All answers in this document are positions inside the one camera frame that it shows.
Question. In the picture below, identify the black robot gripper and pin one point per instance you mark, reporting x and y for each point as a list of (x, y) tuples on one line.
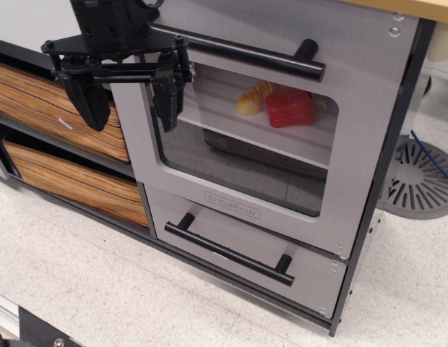
[(117, 42)]

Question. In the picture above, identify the black toy kitchen frame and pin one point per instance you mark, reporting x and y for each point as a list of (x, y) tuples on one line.
[(32, 59)]

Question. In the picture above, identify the grey round floor base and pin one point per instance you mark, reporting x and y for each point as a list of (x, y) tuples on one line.
[(417, 183)]

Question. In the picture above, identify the upper wood-grain bin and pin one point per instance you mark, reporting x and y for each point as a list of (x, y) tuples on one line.
[(42, 105)]

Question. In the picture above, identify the wood-grain bin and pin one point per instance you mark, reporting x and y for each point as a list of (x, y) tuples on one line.
[(103, 192), (42, 105)]

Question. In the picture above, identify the grey lower drawer front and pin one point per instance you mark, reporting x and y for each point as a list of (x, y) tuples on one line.
[(288, 270)]

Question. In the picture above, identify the black oven door handle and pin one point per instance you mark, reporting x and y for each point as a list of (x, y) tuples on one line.
[(301, 64)]

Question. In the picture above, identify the wooden countertop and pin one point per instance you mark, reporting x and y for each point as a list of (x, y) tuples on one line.
[(436, 10)]

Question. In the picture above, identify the black drawer handle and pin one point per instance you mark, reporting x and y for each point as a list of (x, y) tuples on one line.
[(277, 273)]

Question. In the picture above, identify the white oven shelf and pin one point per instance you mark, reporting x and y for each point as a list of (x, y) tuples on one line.
[(309, 143)]

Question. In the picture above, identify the grey toy oven door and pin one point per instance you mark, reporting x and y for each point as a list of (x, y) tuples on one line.
[(365, 50)]

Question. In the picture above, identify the red toy food block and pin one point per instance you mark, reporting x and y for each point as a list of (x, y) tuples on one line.
[(291, 107)]

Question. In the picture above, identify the lower wood-grain bin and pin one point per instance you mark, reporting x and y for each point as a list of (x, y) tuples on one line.
[(103, 192)]

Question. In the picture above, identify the toy bread loaf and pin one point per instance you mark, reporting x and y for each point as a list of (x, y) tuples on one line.
[(252, 99)]

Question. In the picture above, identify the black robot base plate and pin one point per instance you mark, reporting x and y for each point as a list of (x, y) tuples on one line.
[(38, 332)]

